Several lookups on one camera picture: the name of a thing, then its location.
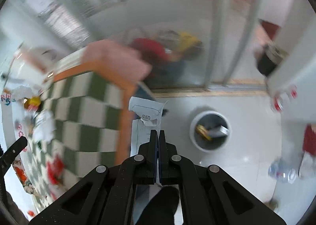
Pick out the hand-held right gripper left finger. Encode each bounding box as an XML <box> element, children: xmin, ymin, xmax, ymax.
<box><xmin>28</xmin><ymin>130</ymin><xmax>158</xmax><ymax>225</ymax></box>

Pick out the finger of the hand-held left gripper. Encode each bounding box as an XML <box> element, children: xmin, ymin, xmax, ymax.
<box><xmin>0</xmin><ymin>136</ymin><xmax>28</xmax><ymax>192</ymax></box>

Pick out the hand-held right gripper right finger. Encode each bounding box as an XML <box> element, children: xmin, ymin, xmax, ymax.
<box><xmin>158</xmin><ymin>130</ymin><xmax>286</xmax><ymax>225</ymax></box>

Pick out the white paper receipt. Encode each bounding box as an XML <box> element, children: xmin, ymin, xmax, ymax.
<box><xmin>128</xmin><ymin>96</ymin><xmax>170</xmax><ymax>187</ymax></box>

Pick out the white round waste bin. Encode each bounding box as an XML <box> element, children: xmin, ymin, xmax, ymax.
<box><xmin>190</xmin><ymin>111</ymin><xmax>232</xmax><ymax>153</ymax></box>

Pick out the floral printed sheet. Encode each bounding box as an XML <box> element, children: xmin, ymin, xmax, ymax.
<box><xmin>0</xmin><ymin>89</ymin><xmax>34</xmax><ymax>197</ymax></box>

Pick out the crumpled white tissue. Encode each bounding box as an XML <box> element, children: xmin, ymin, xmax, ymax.
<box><xmin>32</xmin><ymin>111</ymin><xmax>57</xmax><ymax>143</ymax></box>

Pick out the red crumpled wrapper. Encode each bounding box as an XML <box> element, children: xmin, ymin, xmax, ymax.
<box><xmin>46</xmin><ymin>155</ymin><xmax>66</xmax><ymax>184</ymax></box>

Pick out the yellow snack wrapper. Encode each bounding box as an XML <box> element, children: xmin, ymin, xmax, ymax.
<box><xmin>196</xmin><ymin>124</ymin><xmax>213</xmax><ymax>141</ymax></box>

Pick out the small yellow packet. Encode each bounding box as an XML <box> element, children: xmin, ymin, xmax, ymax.
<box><xmin>24</xmin><ymin>96</ymin><xmax>41</xmax><ymax>110</ymax></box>

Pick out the grey flat carton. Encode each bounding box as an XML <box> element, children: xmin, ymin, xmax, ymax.
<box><xmin>209</xmin><ymin>126</ymin><xmax>229</xmax><ymax>139</ymax></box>

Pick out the green white checkered blanket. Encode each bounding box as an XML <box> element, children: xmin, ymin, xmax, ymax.
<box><xmin>25</xmin><ymin>48</ymin><xmax>139</xmax><ymax>213</ymax></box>

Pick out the pink cloth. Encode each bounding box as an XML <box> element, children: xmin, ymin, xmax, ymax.
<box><xmin>83</xmin><ymin>40</ymin><xmax>153</xmax><ymax>88</ymax></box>

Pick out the red cloth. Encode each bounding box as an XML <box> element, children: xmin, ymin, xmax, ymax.
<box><xmin>131</xmin><ymin>38</ymin><xmax>173</xmax><ymax>63</ymax></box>

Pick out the yellow cloth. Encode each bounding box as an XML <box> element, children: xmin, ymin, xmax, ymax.
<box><xmin>176</xmin><ymin>31</ymin><xmax>203</xmax><ymax>51</ymax></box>

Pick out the clear plastic bottle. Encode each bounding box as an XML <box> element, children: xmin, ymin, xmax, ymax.
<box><xmin>268</xmin><ymin>158</ymin><xmax>300</xmax><ymax>183</ymax></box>

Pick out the black round jar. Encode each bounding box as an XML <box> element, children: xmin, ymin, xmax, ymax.
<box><xmin>255</xmin><ymin>43</ymin><xmax>288</xmax><ymax>78</ymax></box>

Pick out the grey metal door frame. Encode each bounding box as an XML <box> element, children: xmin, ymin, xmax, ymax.
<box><xmin>204</xmin><ymin>0</ymin><xmax>266</xmax><ymax>92</ymax></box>

